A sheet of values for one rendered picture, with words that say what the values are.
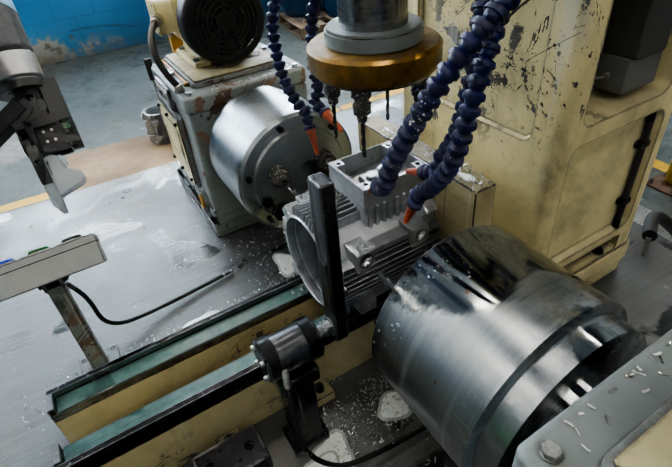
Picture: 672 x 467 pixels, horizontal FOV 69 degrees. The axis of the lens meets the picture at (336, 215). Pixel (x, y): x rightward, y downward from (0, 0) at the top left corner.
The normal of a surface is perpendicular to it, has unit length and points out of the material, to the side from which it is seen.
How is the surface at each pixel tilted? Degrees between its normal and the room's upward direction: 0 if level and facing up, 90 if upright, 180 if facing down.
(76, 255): 56
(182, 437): 90
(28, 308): 0
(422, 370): 66
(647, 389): 1
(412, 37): 90
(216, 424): 90
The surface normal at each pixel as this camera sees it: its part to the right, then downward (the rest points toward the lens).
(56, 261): 0.38, -0.06
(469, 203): -0.85, 0.36
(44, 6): 0.47, 0.49
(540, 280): 0.06, -0.85
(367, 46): -0.18, 0.59
